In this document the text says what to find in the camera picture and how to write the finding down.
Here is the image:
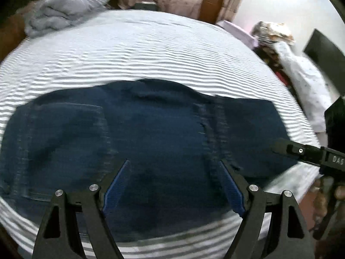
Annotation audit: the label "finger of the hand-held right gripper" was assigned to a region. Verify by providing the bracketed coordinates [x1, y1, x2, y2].
[271, 137, 324, 166]

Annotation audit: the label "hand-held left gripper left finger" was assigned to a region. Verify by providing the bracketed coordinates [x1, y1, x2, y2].
[34, 159, 132, 259]

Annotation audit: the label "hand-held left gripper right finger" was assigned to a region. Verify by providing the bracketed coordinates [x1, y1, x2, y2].
[218, 160, 316, 259]

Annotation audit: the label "dark blue denim pants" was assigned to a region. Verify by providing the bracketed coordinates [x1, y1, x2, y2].
[0, 78, 300, 245]

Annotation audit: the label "person's right hand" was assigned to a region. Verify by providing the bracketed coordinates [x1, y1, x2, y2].
[313, 179, 345, 218]

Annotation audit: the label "white floral cloth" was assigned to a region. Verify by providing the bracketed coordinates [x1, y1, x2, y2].
[273, 42, 335, 133]

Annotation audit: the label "black television screen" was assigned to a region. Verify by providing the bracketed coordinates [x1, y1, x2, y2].
[302, 28, 345, 98]

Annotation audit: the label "pile of folded clothes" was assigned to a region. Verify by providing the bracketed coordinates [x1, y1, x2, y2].
[251, 21, 295, 46]

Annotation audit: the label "pink cloth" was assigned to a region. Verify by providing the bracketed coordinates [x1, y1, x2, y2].
[217, 20, 258, 47]

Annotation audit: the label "bed with grey striped sheet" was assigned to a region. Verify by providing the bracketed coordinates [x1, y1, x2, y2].
[0, 9, 321, 259]

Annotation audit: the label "brown wooden door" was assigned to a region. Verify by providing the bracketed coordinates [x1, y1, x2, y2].
[199, 0, 234, 23]

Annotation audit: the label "dark storage box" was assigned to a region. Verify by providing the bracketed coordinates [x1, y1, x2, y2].
[133, 1, 158, 11]

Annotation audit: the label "carved dark wooden headboard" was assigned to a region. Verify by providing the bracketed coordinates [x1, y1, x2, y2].
[0, 0, 68, 62]

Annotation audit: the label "grey folded quilt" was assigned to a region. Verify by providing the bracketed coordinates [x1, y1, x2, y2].
[24, 0, 111, 38]

